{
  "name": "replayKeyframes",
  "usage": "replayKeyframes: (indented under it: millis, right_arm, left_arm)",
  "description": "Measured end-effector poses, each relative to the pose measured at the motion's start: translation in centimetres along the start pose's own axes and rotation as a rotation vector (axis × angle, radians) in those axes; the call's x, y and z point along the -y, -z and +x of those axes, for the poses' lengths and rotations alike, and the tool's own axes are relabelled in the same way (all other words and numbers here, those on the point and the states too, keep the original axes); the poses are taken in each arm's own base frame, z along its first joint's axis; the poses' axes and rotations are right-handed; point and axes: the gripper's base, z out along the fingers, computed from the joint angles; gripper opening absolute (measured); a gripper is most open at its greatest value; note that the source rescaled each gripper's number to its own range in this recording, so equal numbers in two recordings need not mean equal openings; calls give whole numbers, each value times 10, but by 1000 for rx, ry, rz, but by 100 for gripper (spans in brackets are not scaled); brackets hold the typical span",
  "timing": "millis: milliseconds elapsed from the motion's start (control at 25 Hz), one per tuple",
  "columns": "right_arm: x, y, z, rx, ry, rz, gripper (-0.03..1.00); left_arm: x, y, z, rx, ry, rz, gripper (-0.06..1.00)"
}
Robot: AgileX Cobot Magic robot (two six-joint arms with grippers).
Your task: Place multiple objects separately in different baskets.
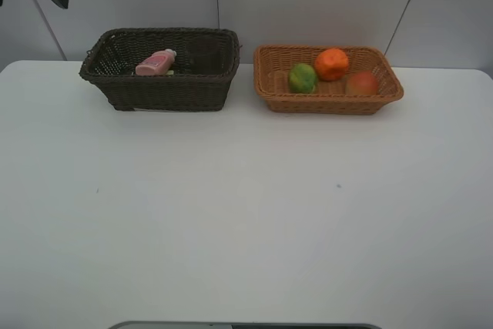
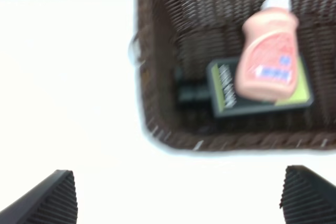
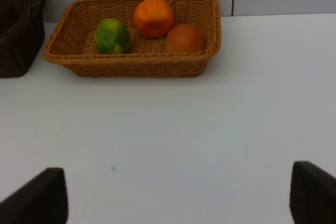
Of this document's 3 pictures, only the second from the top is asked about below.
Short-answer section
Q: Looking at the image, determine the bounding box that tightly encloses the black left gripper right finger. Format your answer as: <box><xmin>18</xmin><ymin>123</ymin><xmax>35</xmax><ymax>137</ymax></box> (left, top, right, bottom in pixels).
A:
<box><xmin>279</xmin><ymin>165</ymin><xmax>335</xmax><ymax>224</ymax></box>

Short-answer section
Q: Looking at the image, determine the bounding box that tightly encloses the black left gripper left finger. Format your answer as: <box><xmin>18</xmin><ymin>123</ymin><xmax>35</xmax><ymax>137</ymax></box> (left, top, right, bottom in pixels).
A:
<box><xmin>1</xmin><ymin>170</ymin><xmax>78</xmax><ymax>224</ymax></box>

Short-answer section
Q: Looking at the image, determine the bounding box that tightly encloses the pink lotion bottle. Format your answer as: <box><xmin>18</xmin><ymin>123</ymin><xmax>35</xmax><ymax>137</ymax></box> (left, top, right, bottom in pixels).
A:
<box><xmin>235</xmin><ymin>0</ymin><xmax>299</xmax><ymax>102</ymax></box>

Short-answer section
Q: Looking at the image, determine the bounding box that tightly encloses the dark green pump bottle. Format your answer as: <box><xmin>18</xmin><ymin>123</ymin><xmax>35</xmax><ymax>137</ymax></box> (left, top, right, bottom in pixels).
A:
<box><xmin>175</xmin><ymin>57</ymin><xmax>314</xmax><ymax>119</ymax></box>

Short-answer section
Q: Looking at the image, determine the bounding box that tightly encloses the dark brown wicker basket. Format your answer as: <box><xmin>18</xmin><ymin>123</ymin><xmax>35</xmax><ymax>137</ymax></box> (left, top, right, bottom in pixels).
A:
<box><xmin>137</xmin><ymin>0</ymin><xmax>335</xmax><ymax>152</ymax></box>

